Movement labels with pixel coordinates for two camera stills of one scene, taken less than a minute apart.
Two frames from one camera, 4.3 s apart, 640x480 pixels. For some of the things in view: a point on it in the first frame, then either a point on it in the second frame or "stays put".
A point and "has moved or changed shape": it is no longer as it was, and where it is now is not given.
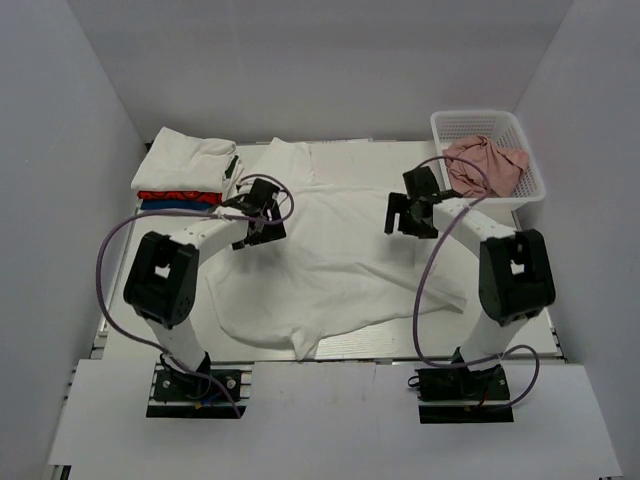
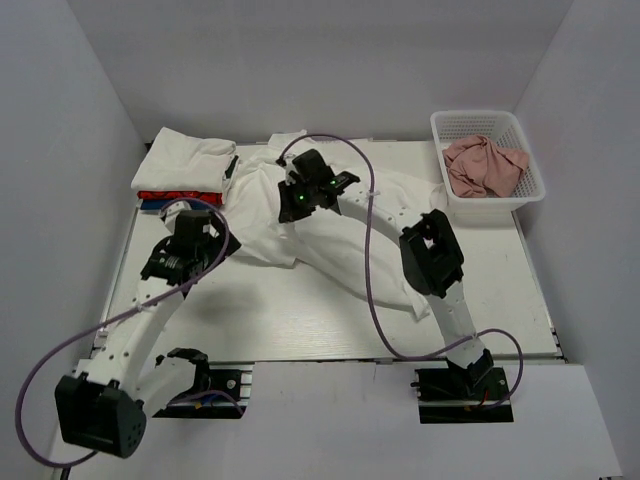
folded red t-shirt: x=213 y=198 stays put
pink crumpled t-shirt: x=503 y=168 stays put
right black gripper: x=398 y=204 -> x=287 y=211
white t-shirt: x=334 y=273 has moved or changed shape
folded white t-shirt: x=179 y=163 stays put
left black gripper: x=272 y=232 -> x=217 y=242
